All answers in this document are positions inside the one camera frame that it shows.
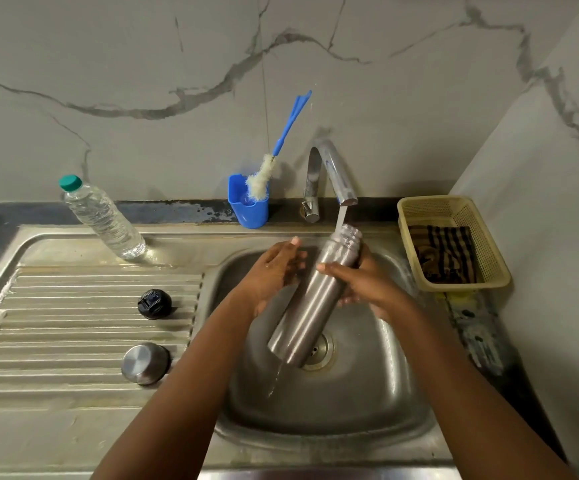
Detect person's right forearm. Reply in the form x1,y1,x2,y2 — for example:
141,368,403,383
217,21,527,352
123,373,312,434
382,301,578,480

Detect person's right hand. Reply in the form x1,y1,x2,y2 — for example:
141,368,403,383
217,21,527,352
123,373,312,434
316,244,416,324

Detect beige plastic basket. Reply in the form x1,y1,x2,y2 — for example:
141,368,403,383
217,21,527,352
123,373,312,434
397,195,512,293

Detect person's left hand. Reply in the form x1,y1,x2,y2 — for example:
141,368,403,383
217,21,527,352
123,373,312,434
234,237,311,319

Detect blue plastic brush holder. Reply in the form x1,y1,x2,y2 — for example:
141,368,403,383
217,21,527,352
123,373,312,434
228,174,270,229

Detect blue handled bottle brush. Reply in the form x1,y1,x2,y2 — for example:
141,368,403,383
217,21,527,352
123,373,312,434
246,90,313,201

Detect stainless steel flask bottle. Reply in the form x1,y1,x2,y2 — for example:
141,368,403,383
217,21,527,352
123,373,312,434
268,224,363,369

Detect sink drain strainer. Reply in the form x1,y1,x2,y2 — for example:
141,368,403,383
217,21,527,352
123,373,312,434
302,332,335,371

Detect clear plastic bottle green cap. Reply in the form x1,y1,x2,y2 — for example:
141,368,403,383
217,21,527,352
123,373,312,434
59,175,147,261

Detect black flask stopper lid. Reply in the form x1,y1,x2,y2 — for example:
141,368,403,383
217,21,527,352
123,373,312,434
137,289,173,321

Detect dark striped cloth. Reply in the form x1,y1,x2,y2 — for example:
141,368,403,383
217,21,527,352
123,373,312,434
408,225,478,285

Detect steel flask cap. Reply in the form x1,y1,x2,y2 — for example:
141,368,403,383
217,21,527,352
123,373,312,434
121,343,171,386

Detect person's left forearm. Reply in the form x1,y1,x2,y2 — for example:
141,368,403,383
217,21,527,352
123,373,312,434
91,291,260,480

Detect chrome sink faucet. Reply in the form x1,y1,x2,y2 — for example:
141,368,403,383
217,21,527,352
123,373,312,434
299,139,359,224

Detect stainless steel sink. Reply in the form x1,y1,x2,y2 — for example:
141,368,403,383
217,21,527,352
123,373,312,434
0,224,465,480

